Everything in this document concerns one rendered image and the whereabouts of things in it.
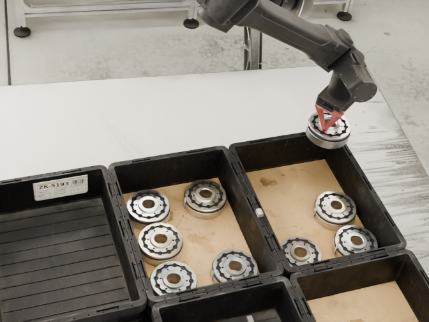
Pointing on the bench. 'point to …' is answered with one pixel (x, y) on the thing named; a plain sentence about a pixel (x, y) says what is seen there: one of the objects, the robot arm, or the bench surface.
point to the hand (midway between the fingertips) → (329, 121)
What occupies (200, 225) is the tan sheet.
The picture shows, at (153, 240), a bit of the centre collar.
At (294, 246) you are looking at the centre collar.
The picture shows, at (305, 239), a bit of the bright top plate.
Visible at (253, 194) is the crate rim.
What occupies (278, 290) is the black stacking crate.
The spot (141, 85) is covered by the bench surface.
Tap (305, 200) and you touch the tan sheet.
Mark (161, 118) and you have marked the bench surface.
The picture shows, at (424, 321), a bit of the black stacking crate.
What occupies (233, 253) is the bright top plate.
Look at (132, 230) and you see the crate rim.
